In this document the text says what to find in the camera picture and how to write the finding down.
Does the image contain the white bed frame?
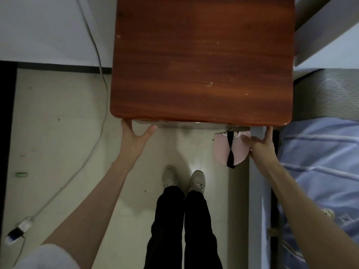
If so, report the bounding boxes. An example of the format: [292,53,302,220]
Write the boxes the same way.
[248,126,279,269]

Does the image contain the black trousers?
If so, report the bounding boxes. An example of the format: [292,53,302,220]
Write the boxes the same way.
[143,186,223,269]

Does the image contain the person's right beige shoe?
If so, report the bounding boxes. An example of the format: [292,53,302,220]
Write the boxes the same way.
[188,170,206,193]

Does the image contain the blue striped bedsheet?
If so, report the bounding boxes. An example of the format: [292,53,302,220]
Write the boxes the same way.
[276,118,359,269]

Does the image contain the person's right forearm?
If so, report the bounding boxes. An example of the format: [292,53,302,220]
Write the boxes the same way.
[262,158,359,269]

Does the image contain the person's left hand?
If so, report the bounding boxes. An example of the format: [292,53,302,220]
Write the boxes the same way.
[116,120,158,167]

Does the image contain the pink round object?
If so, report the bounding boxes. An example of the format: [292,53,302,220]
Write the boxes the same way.
[213,131,252,167]

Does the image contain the person's beige shoe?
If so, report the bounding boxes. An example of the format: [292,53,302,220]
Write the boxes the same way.
[162,165,178,190]
[188,170,206,193]

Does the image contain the white cable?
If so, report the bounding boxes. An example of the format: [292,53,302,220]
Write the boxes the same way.
[29,0,109,222]

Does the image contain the person's right hand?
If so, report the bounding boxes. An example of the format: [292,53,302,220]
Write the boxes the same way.
[241,127,278,171]

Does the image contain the red-brown wooden table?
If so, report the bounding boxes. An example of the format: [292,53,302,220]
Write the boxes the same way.
[110,0,295,127]

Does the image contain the person's left forearm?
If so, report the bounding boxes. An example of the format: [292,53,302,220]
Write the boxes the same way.
[39,158,136,269]

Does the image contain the white sleeve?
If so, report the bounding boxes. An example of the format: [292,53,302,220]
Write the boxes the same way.
[14,243,75,269]

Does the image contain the grey striped mattress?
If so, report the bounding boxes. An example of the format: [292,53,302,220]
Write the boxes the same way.
[292,68,359,121]

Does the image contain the white power adapter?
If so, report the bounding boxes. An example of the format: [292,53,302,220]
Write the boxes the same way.
[4,217,33,246]

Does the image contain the white furniture panel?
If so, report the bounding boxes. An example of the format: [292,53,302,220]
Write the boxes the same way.
[293,0,359,71]

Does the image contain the black strap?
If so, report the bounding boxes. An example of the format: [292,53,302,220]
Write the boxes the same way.
[227,131,236,169]

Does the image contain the person's left beige shoe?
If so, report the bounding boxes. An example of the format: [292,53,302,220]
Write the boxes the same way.
[162,165,178,190]

